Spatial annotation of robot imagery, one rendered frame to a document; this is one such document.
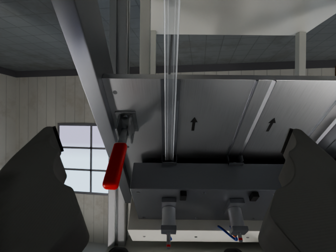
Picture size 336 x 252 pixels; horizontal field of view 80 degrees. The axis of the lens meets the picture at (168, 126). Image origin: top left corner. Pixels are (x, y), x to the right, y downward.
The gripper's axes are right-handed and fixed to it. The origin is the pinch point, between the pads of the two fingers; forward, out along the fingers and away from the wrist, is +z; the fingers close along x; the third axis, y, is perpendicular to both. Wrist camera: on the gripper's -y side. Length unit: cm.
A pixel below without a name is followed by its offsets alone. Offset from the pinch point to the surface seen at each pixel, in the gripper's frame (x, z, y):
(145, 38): -7, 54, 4
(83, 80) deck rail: -9.6, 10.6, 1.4
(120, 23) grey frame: -11.5, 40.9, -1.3
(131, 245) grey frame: -8.6, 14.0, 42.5
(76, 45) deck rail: -9.1, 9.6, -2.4
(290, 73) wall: 194, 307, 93
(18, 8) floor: -136, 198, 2
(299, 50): 56, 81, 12
